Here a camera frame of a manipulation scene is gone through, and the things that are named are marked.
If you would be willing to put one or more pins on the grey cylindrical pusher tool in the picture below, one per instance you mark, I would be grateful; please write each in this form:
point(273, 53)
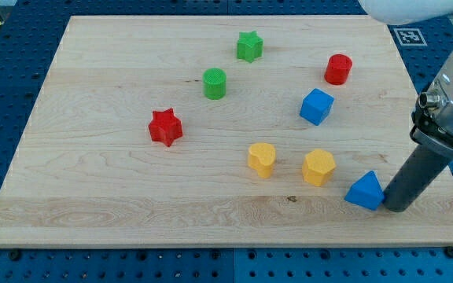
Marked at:
point(418, 171)

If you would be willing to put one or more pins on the blue triangle block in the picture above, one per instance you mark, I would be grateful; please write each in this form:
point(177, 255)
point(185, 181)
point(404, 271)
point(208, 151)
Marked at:
point(366, 192)

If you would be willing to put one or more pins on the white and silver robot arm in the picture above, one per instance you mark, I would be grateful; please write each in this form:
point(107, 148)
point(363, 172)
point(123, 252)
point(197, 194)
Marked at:
point(433, 113)

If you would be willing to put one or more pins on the yellow hexagon block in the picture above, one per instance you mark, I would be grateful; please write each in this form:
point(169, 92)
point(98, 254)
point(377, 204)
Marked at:
point(318, 167)

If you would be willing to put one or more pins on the blue cube block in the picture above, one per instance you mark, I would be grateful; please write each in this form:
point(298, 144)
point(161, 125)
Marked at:
point(316, 106)

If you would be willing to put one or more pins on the black and white fiducial tag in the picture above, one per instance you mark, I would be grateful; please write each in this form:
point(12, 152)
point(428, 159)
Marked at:
point(409, 37)

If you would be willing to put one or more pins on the red cylinder block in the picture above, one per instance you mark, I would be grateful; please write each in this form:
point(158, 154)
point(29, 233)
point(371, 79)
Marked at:
point(337, 69)

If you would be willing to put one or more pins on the yellow heart block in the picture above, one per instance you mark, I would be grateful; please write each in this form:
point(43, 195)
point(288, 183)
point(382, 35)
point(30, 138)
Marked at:
point(261, 158)

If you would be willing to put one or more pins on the green star block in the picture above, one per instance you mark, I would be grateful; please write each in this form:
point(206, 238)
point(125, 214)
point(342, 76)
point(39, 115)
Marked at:
point(249, 46)

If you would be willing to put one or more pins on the green cylinder block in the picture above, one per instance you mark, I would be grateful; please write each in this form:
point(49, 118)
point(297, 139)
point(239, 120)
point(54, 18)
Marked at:
point(214, 83)

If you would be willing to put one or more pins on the red star block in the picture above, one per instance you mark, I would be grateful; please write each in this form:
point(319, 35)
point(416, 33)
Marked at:
point(165, 127)

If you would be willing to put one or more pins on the wooden board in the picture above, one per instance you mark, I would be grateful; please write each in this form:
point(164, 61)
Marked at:
point(86, 173)

